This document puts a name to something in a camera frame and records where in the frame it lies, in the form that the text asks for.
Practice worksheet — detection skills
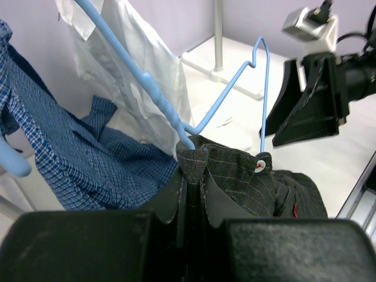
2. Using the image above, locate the light blue wire hanger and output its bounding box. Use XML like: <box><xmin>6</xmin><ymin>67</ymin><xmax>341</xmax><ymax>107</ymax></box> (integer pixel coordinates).
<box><xmin>76</xmin><ymin>0</ymin><xmax>270</xmax><ymax>152</ymax></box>

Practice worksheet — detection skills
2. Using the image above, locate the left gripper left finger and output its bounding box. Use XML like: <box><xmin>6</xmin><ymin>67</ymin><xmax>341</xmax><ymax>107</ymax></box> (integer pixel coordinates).
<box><xmin>1</xmin><ymin>176</ymin><xmax>186</xmax><ymax>281</ymax></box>

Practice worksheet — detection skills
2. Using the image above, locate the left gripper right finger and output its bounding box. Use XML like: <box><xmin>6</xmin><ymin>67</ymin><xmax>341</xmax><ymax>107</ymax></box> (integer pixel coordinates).
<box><xmin>201</xmin><ymin>182</ymin><xmax>375</xmax><ymax>281</ymax></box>

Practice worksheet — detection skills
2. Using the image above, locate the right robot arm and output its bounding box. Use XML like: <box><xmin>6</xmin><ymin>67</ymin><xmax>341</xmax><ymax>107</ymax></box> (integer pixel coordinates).
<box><xmin>259</xmin><ymin>1</ymin><xmax>375</xmax><ymax>147</ymax></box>

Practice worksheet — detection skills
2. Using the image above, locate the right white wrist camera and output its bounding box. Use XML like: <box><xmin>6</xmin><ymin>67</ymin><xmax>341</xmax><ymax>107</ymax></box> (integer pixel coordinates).
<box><xmin>282</xmin><ymin>1</ymin><xmax>338</xmax><ymax>56</ymax></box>

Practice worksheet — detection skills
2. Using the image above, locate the white shirt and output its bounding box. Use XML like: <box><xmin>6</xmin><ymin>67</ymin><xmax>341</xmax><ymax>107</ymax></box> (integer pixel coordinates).
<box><xmin>54</xmin><ymin>0</ymin><xmax>253</xmax><ymax>155</ymax></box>

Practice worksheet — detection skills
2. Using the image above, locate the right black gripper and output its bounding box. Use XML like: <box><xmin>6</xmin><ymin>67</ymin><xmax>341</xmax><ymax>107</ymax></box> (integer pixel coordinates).
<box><xmin>265</xmin><ymin>54</ymin><xmax>349</xmax><ymax>147</ymax></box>

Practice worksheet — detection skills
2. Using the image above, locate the black pinstriped shirt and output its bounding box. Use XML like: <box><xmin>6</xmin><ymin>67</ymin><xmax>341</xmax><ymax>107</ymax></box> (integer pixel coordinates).
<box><xmin>164</xmin><ymin>135</ymin><xmax>328</xmax><ymax>282</ymax></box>

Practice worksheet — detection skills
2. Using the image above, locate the blue checkered shirt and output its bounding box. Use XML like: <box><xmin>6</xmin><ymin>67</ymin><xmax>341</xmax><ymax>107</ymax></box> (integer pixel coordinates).
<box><xmin>1</xmin><ymin>22</ymin><xmax>177</xmax><ymax>210</ymax></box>

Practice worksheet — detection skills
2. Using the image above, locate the white and silver clothes rack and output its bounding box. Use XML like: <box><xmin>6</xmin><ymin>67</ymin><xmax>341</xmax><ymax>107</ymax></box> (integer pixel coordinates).
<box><xmin>181</xmin><ymin>1</ymin><xmax>266</xmax><ymax>100</ymax></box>

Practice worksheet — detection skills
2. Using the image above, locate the aluminium mounting rail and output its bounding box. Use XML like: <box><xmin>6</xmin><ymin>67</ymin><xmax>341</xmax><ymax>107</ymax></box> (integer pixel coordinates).
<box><xmin>337</xmin><ymin>153</ymin><xmax>375</xmax><ymax>243</ymax></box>

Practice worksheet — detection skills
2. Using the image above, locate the light blue hanger with shirt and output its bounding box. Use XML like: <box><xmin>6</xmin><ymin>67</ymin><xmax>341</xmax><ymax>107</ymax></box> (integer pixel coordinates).
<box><xmin>1</xmin><ymin>138</ymin><xmax>32</xmax><ymax>177</ymax></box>

